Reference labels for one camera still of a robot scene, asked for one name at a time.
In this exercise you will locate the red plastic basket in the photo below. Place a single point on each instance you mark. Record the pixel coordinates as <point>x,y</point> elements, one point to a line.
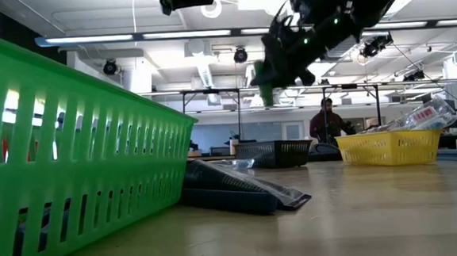
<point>4,151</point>

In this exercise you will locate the green shampoo bottle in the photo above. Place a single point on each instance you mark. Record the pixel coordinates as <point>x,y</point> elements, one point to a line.
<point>267,96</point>

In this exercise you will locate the yellow plastic basket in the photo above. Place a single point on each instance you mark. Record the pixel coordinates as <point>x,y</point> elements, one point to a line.
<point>389,158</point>

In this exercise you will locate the green plastic basket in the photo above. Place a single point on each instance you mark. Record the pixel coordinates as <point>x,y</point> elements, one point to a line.
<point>96,173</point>

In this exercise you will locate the grey box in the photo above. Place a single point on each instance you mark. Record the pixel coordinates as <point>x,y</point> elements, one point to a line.
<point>220,150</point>

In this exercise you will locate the white cup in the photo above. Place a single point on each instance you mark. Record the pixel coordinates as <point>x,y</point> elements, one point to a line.
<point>234,146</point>

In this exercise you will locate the person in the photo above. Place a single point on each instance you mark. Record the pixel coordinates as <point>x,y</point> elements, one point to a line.
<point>325,126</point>

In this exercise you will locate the black plastic basket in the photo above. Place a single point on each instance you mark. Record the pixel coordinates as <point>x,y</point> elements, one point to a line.
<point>278,154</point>

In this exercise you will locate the red toothbrush clear wrapper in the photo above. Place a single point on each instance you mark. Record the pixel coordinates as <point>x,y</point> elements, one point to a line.
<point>422,114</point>

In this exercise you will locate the black metal rig frame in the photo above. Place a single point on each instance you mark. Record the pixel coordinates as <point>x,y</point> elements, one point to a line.
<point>236,32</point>

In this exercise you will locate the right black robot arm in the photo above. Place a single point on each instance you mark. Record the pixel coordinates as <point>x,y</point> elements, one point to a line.
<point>364,0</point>

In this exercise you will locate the black computer monitor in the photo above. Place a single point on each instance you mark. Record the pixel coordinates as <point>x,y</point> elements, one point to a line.
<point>435,105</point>

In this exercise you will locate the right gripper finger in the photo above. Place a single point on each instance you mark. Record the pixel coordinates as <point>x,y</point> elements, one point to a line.
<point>278,73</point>

